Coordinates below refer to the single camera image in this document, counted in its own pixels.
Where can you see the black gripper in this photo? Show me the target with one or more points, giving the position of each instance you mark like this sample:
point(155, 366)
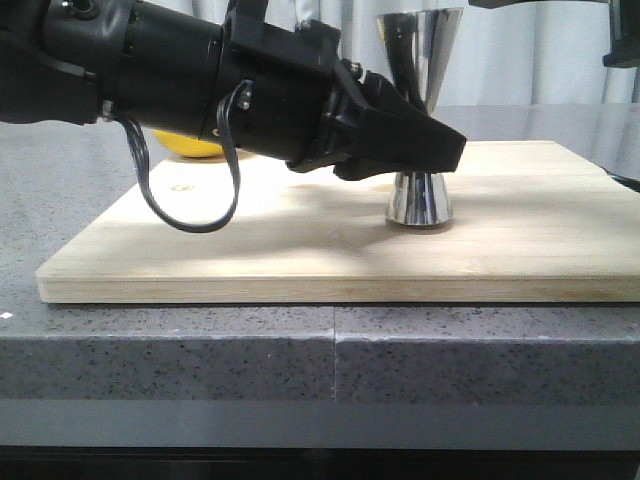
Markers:
point(623, 17)
point(277, 92)

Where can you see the steel double jigger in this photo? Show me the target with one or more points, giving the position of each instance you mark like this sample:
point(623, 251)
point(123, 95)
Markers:
point(418, 46)

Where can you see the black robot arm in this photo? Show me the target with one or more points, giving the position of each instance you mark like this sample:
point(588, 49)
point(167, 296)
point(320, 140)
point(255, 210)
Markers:
point(62, 60)

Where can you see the light grey curtain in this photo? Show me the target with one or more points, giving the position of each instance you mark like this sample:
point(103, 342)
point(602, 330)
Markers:
point(503, 56)

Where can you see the wooden cutting board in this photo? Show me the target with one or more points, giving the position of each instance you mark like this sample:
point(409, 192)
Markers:
point(533, 222)

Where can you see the yellow lemon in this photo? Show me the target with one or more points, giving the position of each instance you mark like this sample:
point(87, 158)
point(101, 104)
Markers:
point(186, 146)

